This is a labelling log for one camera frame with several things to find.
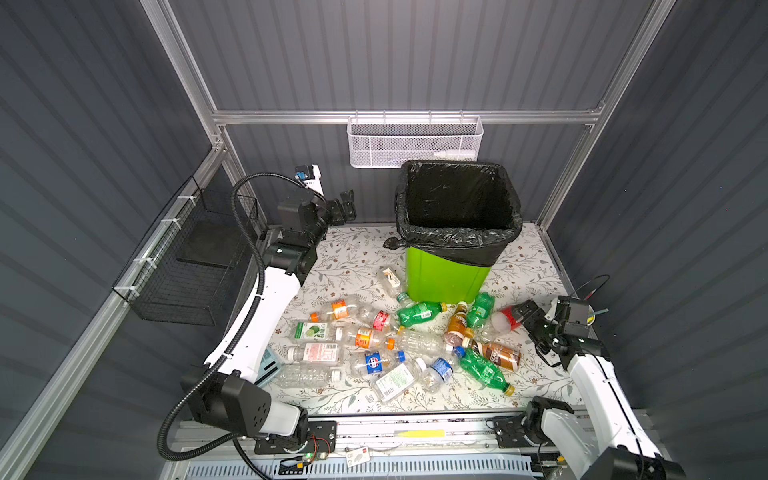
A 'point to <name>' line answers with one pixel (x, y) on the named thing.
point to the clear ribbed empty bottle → (306, 375)
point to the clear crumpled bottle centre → (425, 341)
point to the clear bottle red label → (380, 320)
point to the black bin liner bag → (464, 211)
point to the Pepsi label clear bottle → (373, 363)
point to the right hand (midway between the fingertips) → (527, 319)
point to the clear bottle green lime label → (314, 331)
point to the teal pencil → (601, 311)
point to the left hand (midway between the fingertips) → (335, 192)
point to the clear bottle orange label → (339, 310)
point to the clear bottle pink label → (317, 352)
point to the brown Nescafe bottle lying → (504, 357)
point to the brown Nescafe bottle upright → (457, 325)
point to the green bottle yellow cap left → (412, 315)
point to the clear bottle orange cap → (349, 338)
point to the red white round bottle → (505, 320)
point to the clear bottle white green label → (395, 380)
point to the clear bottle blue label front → (438, 373)
